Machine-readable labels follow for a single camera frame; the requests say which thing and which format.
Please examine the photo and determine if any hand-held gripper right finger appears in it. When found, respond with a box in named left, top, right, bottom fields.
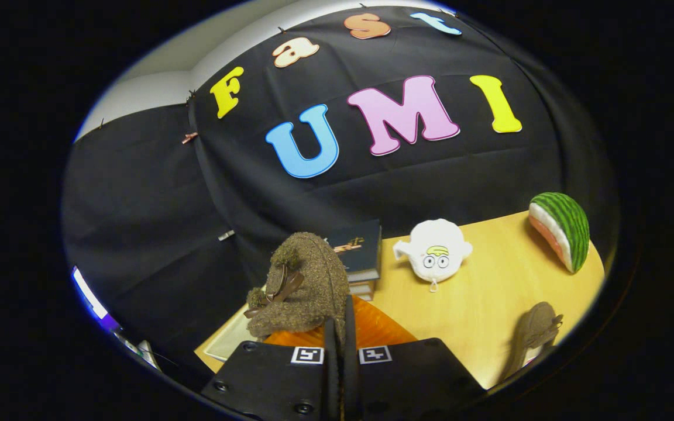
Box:
left=344, top=295, right=486, bottom=421

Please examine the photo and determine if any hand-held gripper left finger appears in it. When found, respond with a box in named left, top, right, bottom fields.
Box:
left=201, top=318, right=339, bottom=421

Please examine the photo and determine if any grey fabric storage box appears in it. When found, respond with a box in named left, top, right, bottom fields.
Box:
left=204, top=285, right=269, bottom=362

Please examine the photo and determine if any brown fuzzy shoe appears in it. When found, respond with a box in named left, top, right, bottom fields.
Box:
left=243, top=232, right=350, bottom=342
left=501, top=302, right=564, bottom=381

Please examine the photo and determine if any black cover book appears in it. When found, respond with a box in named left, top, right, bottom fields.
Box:
left=325, top=219, right=383, bottom=284

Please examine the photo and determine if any white plush toy with face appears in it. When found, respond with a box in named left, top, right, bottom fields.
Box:
left=393, top=219, right=473, bottom=292

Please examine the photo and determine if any lit computer screen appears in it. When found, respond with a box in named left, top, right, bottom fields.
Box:
left=72, top=266, right=121, bottom=334

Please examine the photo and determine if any black backdrop cloth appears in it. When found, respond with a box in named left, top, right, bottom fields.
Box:
left=62, top=6, right=615, bottom=381

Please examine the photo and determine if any watermelon slice plush toy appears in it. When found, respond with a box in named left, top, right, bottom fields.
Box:
left=528, top=192, right=590, bottom=274

